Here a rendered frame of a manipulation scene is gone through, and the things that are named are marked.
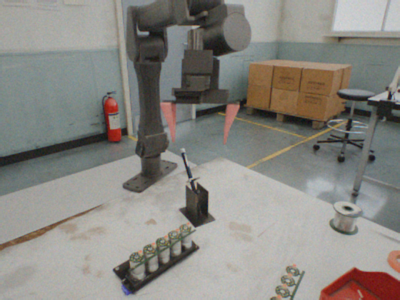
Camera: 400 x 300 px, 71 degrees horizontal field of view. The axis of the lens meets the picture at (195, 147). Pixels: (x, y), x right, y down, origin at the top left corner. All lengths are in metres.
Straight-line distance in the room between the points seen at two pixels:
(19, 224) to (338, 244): 0.73
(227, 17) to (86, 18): 2.80
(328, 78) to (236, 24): 3.35
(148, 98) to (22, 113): 2.41
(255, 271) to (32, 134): 2.80
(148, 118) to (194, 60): 0.37
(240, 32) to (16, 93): 2.72
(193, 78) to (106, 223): 0.43
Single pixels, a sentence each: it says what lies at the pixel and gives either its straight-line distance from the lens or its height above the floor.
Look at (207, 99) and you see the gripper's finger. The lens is 0.50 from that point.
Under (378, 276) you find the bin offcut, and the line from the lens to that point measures 0.60.
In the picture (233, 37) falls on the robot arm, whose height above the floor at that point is 1.16.
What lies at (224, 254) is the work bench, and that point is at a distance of 0.62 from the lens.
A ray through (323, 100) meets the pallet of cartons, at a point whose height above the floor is 0.38.
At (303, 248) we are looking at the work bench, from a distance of 0.67.
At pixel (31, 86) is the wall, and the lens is 3.07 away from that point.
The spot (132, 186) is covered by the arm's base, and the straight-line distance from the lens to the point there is 0.84.
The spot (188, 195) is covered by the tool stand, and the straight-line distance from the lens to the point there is 0.68.
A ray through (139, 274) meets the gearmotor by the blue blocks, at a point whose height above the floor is 0.78.
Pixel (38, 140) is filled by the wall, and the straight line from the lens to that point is 3.19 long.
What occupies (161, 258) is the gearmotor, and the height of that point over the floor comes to 0.78.
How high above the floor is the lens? 1.17
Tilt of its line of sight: 23 degrees down
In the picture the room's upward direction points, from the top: straight up
